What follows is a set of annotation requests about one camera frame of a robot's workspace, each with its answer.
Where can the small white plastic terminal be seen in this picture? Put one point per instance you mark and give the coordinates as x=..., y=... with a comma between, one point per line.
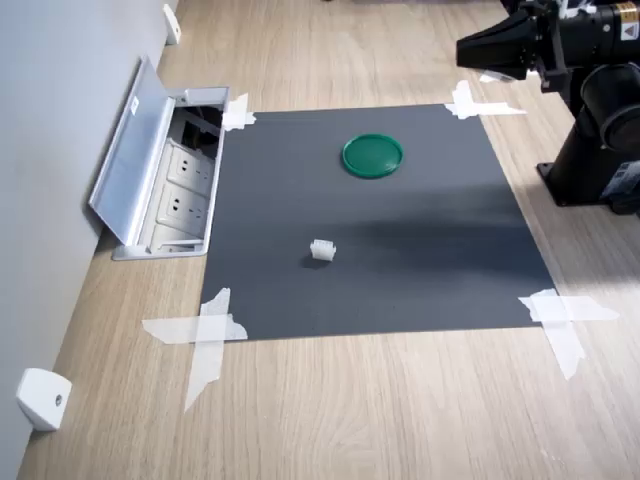
x=323, y=251

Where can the round green lid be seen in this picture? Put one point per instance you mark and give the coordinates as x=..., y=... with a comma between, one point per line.
x=372, y=155

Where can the white masking tape strip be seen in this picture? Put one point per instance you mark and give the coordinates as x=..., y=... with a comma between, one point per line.
x=462, y=97
x=585, y=309
x=237, y=121
x=170, y=330
x=565, y=345
x=500, y=109
x=207, y=360
x=239, y=102

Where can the dark grey mat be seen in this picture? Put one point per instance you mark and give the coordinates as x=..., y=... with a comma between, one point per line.
x=350, y=290

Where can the silver table socket box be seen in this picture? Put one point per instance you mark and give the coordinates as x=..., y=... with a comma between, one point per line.
x=200, y=150

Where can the white power socket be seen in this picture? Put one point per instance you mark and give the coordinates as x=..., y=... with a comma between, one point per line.
x=190, y=167
x=182, y=205

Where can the silver socket box flap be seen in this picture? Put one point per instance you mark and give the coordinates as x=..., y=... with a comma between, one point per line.
x=132, y=165

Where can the small white bracket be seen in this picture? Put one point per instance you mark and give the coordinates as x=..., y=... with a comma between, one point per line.
x=42, y=400
x=171, y=25

